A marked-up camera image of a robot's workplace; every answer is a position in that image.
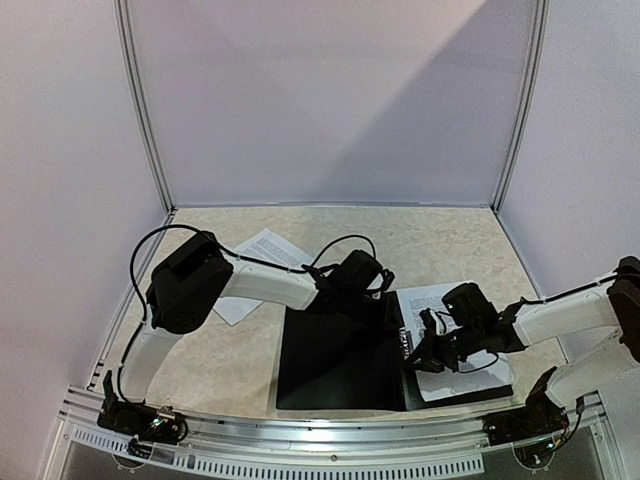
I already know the right aluminium frame post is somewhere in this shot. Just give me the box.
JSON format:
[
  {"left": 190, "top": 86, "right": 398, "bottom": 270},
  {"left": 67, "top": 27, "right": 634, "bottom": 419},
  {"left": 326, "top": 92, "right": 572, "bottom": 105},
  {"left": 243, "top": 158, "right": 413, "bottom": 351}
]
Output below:
[{"left": 491, "top": 0, "right": 549, "bottom": 216}]

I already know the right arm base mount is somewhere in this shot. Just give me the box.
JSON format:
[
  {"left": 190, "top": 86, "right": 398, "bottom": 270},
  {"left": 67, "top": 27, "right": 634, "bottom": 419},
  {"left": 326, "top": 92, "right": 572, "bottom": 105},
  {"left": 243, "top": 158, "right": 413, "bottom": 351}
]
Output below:
[{"left": 482, "top": 367, "right": 576, "bottom": 450}]

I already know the curved aluminium rail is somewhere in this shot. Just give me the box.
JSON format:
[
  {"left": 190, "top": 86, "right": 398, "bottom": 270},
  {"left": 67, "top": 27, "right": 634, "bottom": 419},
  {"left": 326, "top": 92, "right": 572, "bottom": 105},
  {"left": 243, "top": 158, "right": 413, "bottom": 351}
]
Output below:
[{"left": 58, "top": 384, "right": 609, "bottom": 456}]

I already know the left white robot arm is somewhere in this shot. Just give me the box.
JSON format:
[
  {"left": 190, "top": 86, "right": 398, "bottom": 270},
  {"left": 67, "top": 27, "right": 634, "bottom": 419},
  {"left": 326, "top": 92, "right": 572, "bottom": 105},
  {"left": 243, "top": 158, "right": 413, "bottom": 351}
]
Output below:
[{"left": 108, "top": 227, "right": 395, "bottom": 434}]

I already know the printed paper stack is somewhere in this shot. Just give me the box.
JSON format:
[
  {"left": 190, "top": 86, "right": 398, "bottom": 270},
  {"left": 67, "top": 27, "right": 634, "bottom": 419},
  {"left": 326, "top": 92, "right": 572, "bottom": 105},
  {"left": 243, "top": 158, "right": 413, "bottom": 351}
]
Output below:
[{"left": 214, "top": 229, "right": 318, "bottom": 325}]

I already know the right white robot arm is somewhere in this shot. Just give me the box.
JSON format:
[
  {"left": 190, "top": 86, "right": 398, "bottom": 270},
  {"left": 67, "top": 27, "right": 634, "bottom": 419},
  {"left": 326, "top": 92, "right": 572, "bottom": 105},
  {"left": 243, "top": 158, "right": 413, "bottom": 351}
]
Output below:
[{"left": 405, "top": 256, "right": 639, "bottom": 436}]

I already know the perforated white cable tray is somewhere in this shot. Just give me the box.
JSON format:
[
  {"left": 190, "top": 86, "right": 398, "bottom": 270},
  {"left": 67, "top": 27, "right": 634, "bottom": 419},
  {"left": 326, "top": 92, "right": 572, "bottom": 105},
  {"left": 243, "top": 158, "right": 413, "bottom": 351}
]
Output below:
[{"left": 60, "top": 427, "right": 485, "bottom": 479}]

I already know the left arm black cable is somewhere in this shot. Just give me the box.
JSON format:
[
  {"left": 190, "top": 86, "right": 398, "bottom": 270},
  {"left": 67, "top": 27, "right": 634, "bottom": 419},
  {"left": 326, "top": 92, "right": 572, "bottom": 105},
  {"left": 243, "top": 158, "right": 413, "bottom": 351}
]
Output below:
[{"left": 117, "top": 224, "right": 379, "bottom": 391}]

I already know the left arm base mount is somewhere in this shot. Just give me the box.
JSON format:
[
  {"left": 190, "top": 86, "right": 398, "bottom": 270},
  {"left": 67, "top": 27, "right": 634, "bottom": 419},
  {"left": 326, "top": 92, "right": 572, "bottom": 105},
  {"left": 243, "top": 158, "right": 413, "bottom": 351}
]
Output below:
[{"left": 97, "top": 370, "right": 189, "bottom": 445}]

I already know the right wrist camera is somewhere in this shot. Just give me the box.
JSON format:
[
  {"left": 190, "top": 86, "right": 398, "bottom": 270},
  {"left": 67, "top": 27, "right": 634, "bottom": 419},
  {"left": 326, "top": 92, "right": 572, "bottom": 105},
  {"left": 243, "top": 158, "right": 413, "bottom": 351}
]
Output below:
[{"left": 419, "top": 308, "right": 438, "bottom": 335}]

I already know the black file folder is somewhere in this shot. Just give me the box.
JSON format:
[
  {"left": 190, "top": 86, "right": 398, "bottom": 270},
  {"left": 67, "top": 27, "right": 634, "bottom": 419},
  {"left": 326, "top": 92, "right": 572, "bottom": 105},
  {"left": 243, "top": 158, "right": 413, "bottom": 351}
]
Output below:
[{"left": 275, "top": 292, "right": 513, "bottom": 412}]

